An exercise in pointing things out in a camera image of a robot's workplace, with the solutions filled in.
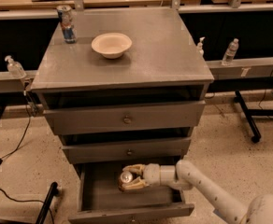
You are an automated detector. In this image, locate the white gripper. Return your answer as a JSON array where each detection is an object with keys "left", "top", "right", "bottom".
[{"left": 119, "top": 163, "right": 176, "bottom": 191}]

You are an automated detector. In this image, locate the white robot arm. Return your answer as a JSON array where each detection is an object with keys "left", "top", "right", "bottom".
[{"left": 119, "top": 160, "right": 273, "bottom": 224}]

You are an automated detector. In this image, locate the bottom grey drawer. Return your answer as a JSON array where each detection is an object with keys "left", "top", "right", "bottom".
[{"left": 68, "top": 157, "right": 194, "bottom": 224}]

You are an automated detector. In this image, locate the grey drawer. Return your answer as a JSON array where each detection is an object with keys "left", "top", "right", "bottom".
[
  {"left": 63, "top": 137, "right": 191, "bottom": 164},
  {"left": 44, "top": 101, "right": 205, "bottom": 135},
  {"left": 68, "top": 157, "right": 194, "bottom": 224}
]

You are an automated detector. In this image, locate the middle grey drawer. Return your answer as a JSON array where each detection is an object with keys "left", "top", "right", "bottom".
[{"left": 63, "top": 137, "right": 191, "bottom": 164}]

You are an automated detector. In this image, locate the grey drawer cabinet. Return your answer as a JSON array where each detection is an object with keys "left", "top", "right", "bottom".
[{"left": 30, "top": 7, "right": 215, "bottom": 224}]

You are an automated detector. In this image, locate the top grey drawer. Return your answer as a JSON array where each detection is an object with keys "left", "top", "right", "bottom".
[{"left": 44, "top": 101, "right": 205, "bottom": 135}]

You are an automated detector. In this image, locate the blue silver energy drink can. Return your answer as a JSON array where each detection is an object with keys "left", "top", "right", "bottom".
[{"left": 57, "top": 5, "right": 76, "bottom": 44}]

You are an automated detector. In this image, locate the black chair base leg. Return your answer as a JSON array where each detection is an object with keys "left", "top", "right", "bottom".
[{"left": 36, "top": 182, "right": 59, "bottom": 224}]

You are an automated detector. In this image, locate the black table leg with caster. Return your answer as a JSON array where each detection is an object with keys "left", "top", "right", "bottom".
[{"left": 234, "top": 91, "right": 273, "bottom": 144}]

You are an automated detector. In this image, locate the white paper bowl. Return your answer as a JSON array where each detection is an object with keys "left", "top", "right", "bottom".
[{"left": 92, "top": 33, "right": 132, "bottom": 59}]

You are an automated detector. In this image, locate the small white pump bottle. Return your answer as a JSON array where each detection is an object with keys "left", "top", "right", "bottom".
[{"left": 196, "top": 37, "right": 205, "bottom": 56}]

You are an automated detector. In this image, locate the clear plastic water bottle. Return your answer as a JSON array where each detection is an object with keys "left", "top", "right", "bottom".
[{"left": 222, "top": 38, "right": 238, "bottom": 65}]

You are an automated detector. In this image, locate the left clear sanitizer pump bottle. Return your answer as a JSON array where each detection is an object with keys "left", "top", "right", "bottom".
[{"left": 5, "top": 55, "right": 26, "bottom": 79}]

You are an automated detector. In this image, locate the black cable on floor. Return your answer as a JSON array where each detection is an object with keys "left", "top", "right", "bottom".
[{"left": 0, "top": 105, "right": 33, "bottom": 161}]

